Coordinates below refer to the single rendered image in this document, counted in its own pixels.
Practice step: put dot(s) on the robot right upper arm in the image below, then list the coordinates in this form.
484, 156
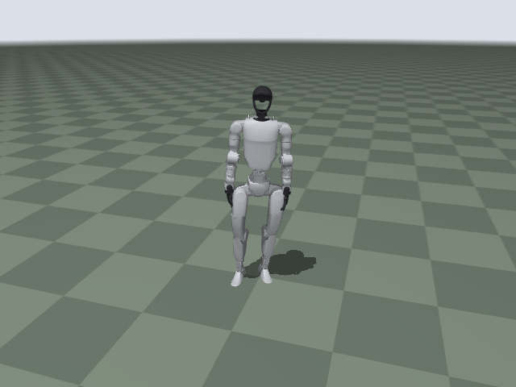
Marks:
234, 139

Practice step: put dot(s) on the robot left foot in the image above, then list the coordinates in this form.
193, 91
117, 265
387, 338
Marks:
264, 274

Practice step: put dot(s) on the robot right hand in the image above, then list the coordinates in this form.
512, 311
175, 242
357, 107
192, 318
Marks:
229, 192

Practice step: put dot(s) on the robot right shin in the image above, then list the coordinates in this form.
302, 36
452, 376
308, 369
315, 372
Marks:
239, 249

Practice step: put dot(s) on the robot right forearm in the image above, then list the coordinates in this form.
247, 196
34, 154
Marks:
230, 174

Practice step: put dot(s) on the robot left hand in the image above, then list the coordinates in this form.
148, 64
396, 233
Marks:
286, 193

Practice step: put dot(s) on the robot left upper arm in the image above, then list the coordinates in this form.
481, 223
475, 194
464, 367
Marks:
286, 144

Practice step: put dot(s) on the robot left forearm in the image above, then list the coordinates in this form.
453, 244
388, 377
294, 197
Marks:
286, 176

